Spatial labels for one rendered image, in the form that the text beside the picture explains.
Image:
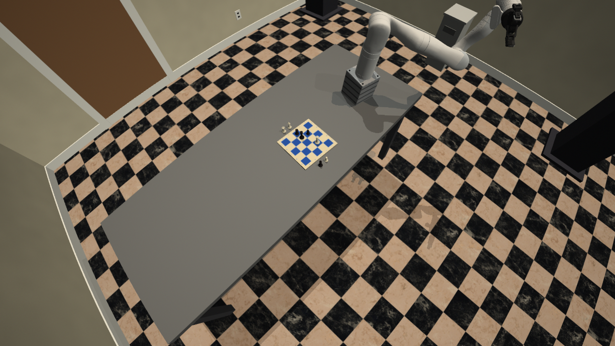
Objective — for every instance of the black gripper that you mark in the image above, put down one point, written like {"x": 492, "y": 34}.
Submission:
{"x": 511, "y": 19}

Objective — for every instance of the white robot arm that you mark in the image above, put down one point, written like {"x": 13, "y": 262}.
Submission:
{"x": 381, "y": 25}

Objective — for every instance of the blue and cream chessboard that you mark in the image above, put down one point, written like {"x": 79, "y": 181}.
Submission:
{"x": 305, "y": 151}

